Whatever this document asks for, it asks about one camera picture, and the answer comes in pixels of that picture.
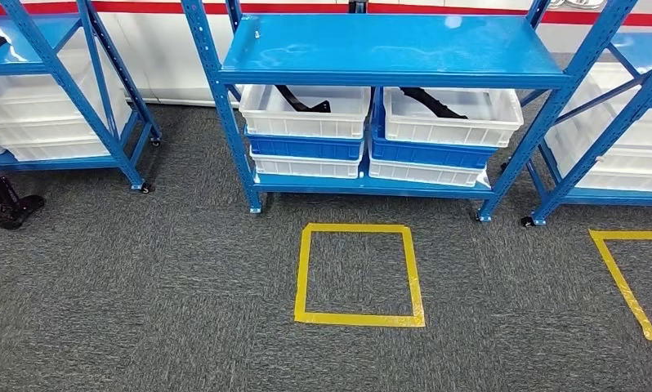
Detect blue metal shelf rack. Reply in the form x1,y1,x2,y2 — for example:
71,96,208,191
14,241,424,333
0,0,163,194
520,29,652,229
181,0,638,224

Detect yellow floor tape square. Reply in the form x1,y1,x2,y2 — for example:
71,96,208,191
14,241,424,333
588,229,652,345
293,222,426,329

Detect white car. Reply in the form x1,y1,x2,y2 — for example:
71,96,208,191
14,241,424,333
0,0,652,108

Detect black humanoid robot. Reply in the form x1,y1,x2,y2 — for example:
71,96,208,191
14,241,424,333
0,154,47,232

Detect chrome stanchion base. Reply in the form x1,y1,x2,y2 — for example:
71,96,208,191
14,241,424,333
547,0,607,11

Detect black bracket part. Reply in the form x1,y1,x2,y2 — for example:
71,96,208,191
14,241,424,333
274,84,333,114
399,86,469,121

